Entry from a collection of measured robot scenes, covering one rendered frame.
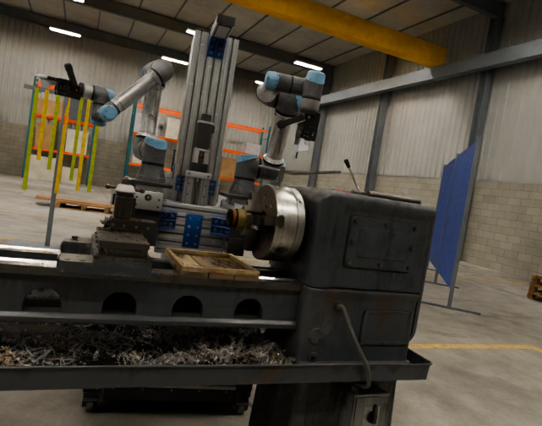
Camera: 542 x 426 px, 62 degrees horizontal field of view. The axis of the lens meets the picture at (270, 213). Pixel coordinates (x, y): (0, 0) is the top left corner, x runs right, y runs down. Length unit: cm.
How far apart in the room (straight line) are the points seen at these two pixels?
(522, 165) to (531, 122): 114
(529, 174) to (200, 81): 1167
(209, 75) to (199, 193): 66
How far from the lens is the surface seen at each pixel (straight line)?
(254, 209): 187
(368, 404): 206
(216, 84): 265
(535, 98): 1405
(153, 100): 257
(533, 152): 1365
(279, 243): 176
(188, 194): 250
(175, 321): 170
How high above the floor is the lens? 122
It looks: 3 degrees down
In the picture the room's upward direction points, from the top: 9 degrees clockwise
